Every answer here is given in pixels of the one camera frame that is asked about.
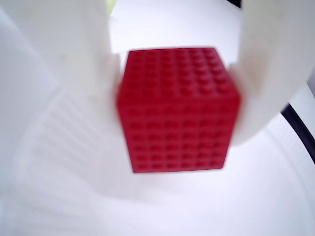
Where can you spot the red perforated cube block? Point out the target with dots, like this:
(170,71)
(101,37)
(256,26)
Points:
(179,113)

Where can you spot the black stand foot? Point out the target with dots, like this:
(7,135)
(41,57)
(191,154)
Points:
(300,130)

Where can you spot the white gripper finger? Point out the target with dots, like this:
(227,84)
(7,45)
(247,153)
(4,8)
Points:
(73,41)
(270,61)

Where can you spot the white round paper plate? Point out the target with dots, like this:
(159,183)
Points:
(157,204)

